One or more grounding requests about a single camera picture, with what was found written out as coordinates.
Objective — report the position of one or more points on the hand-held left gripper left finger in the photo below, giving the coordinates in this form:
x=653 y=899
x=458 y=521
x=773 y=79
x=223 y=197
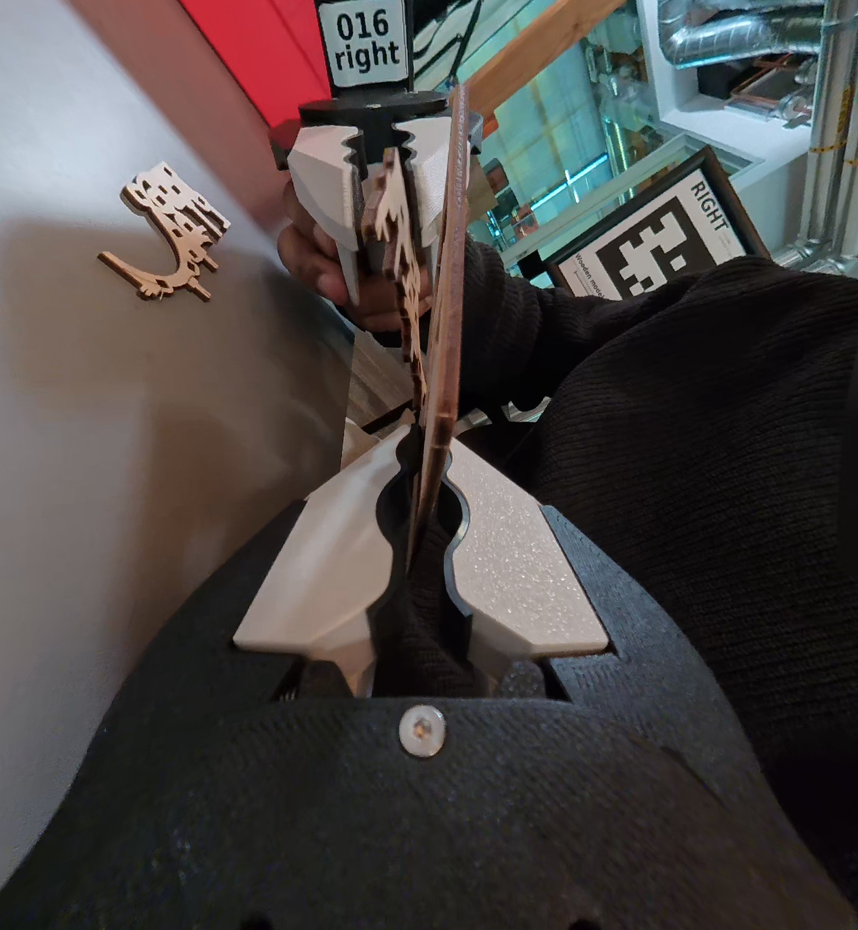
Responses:
x=320 y=574

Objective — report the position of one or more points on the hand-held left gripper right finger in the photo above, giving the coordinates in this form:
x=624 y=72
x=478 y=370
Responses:
x=530 y=574

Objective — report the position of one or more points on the silver vertical pipes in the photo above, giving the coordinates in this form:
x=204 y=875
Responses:
x=843 y=145

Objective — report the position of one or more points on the person's right hand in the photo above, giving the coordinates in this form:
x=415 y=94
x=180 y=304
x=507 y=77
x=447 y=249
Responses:
x=309 y=254

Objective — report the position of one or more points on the wooden handrail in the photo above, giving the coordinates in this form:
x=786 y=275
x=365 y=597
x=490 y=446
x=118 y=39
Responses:
x=545 y=51

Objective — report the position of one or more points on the wooden puzzle sheet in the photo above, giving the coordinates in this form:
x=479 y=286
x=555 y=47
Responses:
x=447 y=305

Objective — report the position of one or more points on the wooden cut-out puzzle piece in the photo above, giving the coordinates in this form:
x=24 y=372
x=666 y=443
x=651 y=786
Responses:
x=195 y=218

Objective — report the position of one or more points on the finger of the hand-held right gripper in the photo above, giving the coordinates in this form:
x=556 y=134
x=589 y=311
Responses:
x=320 y=174
x=432 y=160

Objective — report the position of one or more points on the silver ventilation duct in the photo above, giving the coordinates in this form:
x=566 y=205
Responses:
x=734 y=36

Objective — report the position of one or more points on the person's black clothing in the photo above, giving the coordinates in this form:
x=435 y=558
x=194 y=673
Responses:
x=763 y=508

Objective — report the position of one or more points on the long jagged wooden puzzle piece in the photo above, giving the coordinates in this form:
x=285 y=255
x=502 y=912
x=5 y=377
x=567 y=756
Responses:
x=392 y=211

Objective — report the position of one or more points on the person's right forearm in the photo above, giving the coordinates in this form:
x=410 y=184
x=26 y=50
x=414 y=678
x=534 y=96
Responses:
x=530 y=334

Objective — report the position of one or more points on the red plastic bin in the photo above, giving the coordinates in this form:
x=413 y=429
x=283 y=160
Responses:
x=254 y=51

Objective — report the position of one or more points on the black framed marker sign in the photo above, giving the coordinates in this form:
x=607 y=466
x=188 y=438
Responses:
x=661 y=240

